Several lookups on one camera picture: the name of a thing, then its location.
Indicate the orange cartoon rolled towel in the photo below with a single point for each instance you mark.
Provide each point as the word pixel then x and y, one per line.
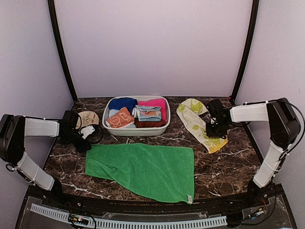
pixel 122 119

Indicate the white slotted cable duct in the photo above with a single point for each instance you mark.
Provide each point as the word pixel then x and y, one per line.
pixel 100 223

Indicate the dark red rolled towel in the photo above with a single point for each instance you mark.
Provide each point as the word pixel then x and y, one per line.
pixel 149 124

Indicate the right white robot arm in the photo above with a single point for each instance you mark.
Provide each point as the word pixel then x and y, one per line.
pixel 285 130

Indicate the black frame post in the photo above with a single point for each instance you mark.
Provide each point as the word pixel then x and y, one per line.
pixel 246 52
pixel 60 49

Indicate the light blue striped towel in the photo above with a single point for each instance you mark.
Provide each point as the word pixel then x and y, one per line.
pixel 147 113

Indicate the small circuit board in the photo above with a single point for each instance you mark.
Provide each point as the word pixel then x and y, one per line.
pixel 77 220

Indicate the green microfiber towel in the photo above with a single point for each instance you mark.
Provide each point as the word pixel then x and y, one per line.
pixel 161 173

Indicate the left black frame post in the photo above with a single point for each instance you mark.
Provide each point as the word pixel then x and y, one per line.
pixel 60 49

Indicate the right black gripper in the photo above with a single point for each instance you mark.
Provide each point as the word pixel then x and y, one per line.
pixel 210 134

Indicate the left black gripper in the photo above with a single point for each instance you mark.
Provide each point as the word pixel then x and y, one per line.
pixel 82 147

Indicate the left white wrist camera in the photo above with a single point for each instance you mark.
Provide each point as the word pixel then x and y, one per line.
pixel 86 131

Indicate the pink rolled towel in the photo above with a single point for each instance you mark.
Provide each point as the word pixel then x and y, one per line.
pixel 156 102

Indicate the blue rolled towel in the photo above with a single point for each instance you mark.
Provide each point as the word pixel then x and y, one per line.
pixel 120 103

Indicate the white plastic basin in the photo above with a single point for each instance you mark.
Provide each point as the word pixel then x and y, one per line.
pixel 137 131

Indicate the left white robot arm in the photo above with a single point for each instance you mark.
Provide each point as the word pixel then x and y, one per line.
pixel 14 129

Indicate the light blue towel underneath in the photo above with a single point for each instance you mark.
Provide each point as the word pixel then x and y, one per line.
pixel 113 112

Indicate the right black frame post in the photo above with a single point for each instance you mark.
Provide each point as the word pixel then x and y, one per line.
pixel 246 52

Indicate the cream yellow-green patterned towel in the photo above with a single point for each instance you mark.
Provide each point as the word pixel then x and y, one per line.
pixel 189 112

